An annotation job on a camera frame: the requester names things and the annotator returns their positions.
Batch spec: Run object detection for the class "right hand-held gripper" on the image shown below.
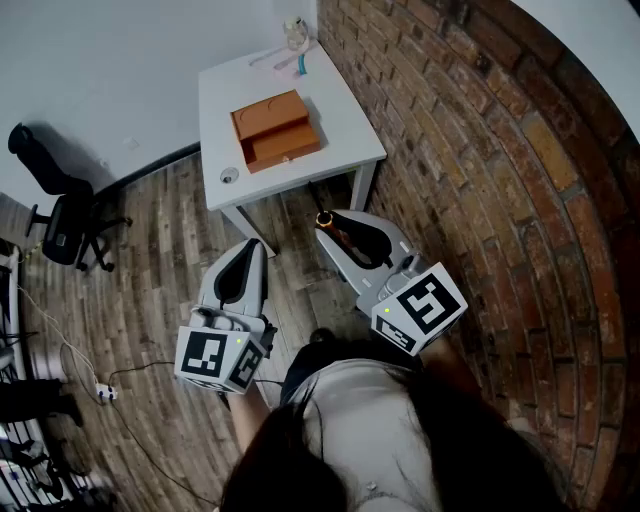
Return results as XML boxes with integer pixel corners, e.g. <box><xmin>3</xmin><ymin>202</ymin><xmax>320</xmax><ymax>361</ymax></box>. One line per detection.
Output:
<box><xmin>314</xmin><ymin>209</ymin><xmax>470</xmax><ymax>358</ymax></box>

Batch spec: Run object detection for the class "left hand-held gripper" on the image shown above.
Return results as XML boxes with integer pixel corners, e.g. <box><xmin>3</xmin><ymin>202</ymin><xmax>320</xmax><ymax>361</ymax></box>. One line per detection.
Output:
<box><xmin>173</xmin><ymin>238</ymin><xmax>279</xmax><ymax>396</ymax></box>

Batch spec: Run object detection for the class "orange black screwdriver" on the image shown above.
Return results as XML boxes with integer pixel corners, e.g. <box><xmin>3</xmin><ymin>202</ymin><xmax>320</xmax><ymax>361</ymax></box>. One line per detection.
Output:
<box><xmin>306</xmin><ymin>179</ymin><xmax>356</xmax><ymax>254</ymax></box>

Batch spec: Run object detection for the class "orange wooden container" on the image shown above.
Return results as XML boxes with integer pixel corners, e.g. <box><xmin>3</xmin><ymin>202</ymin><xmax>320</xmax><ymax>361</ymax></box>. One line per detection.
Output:
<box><xmin>229</xmin><ymin>88</ymin><xmax>322</xmax><ymax>175</ymax></box>

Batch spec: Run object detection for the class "person's right forearm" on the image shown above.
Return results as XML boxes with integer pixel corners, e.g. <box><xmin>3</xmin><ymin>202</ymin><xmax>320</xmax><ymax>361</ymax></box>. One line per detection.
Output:
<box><xmin>418</xmin><ymin>333</ymin><xmax>507</xmax><ymax>427</ymax></box>

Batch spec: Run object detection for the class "person's left forearm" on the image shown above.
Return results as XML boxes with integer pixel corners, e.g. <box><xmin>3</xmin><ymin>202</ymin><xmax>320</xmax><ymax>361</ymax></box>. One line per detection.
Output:
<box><xmin>221</xmin><ymin>382</ymin><xmax>274</xmax><ymax>457</ymax></box>

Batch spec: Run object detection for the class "white table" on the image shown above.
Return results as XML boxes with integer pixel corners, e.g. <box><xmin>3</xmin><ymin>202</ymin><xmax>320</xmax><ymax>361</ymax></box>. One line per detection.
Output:
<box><xmin>197</xmin><ymin>37</ymin><xmax>389</xmax><ymax>259</ymax></box>

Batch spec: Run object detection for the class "person's grey shirt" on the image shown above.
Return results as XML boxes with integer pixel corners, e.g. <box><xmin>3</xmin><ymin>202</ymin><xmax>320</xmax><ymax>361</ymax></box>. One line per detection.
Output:
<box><xmin>279</xmin><ymin>357</ymin><xmax>501</xmax><ymax>512</ymax></box>

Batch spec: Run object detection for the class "black office chair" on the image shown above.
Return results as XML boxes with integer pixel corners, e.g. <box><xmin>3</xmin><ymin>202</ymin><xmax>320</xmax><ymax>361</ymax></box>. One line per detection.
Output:
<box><xmin>7</xmin><ymin>122</ymin><xmax>134</xmax><ymax>274</ymax></box>

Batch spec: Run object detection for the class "white desk edge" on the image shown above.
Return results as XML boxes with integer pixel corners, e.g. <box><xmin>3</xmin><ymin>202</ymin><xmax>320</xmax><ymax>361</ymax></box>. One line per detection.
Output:
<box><xmin>0</xmin><ymin>238</ymin><xmax>29</xmax><ymax>384</ymax></box>

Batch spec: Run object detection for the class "clear glass jar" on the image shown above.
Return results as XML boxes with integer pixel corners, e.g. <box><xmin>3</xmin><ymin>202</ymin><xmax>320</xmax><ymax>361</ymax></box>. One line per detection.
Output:
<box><xmin>282</xmin><ymin>16</ymin><xmax>309</xmax><ymax>52</ymax></box>

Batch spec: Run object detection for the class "black bag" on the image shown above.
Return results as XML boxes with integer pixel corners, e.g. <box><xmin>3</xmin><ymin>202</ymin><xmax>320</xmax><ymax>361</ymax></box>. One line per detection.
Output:
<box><xmin>0</xmin><ymin>378</ymin><xmax>85</xmax><ymax>428</ymax></box>

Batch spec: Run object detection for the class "white floor cable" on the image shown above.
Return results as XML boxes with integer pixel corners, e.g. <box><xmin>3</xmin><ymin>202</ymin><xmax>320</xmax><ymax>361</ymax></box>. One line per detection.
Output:
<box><xmin>16</xmin><ymin>283</ymin><xmax>102</xmax><ymax>387</ymax></box>

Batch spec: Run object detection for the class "black floor cable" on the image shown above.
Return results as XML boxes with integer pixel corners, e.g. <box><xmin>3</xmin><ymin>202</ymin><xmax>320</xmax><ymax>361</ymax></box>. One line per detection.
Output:
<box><xmin>106</xmin><ymin>360</ymin><xmax>224</xmax><ymax>508</ymax></box>

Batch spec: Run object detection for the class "black wire rack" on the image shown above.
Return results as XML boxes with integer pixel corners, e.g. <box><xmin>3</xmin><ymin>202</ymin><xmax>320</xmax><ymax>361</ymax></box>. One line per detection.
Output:
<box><xmin>0</xmin><ymin>423</ymin><xmax>119</xmax><ymax>512</ymax></box>

